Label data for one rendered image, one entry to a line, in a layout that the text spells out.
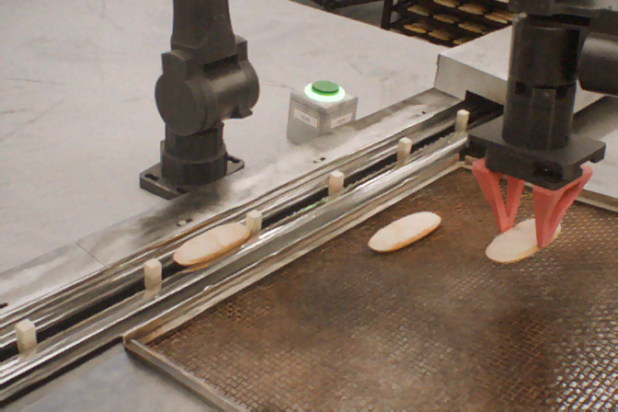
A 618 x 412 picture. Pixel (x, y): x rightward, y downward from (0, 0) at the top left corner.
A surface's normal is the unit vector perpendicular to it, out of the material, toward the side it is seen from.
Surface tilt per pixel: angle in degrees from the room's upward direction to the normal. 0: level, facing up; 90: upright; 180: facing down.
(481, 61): 0
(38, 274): 0
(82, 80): 0
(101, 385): 10
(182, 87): 90
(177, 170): 90
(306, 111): 90
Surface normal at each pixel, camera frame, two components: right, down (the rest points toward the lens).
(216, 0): 0.77, 0.29
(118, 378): -0.04, -0.91
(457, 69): -0.68, 0.33
